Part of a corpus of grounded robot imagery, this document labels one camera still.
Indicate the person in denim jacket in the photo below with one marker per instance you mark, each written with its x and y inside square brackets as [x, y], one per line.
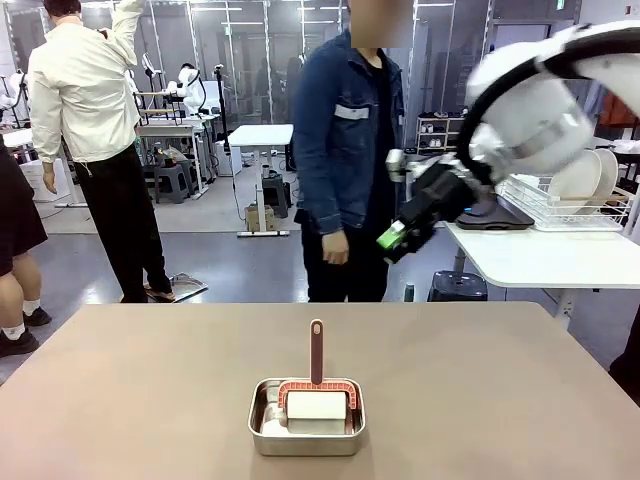
[345, 150]

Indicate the white background desk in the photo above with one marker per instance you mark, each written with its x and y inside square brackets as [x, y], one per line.
[167, 132]

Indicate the person in black clothes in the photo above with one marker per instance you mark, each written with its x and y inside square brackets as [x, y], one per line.
[15, 225]

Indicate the person's right forearm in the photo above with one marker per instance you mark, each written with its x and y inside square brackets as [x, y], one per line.
[322, 205]

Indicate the dark blue plastic stool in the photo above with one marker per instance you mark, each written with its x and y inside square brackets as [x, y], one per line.
[457, 287]

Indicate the small white standing table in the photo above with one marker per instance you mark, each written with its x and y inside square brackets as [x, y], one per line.
[260, 135]

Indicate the stainless steel rectangular tray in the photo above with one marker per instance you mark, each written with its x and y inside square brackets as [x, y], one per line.
[305, 442]

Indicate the person's right hand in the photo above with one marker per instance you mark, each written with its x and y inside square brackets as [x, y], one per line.
[336, 247]

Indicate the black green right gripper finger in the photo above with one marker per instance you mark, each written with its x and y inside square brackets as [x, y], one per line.
[391, 236]
[407, 246]

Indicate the steel mannequin base plate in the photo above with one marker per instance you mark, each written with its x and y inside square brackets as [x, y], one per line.
[187, 285]

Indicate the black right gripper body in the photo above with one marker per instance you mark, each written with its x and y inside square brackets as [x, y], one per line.
[440, 200]

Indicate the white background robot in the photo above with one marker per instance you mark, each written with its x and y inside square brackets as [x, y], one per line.
[187, 87]

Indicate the mannequin in white jacket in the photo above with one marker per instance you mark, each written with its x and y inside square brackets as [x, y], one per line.
[85, 100]

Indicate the black tripod stand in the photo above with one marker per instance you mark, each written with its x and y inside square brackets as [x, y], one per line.
[222, 115]

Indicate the grey plastic stool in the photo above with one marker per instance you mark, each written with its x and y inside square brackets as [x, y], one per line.
[172, 182]

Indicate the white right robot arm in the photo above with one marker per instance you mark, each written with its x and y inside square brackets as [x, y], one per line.
[545, 120]

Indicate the white shoe rack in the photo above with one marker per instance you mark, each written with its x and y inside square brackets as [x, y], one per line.
[440, 135]

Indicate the orange hanging jacket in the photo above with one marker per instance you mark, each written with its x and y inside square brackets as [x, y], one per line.
[622, 112]

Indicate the white side table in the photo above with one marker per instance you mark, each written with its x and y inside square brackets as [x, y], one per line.
[540, 255]

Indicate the cardboard box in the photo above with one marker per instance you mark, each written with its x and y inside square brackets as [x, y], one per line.
[257, 217]

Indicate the black background stool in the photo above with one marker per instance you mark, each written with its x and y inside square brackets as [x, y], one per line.
[276, 195]

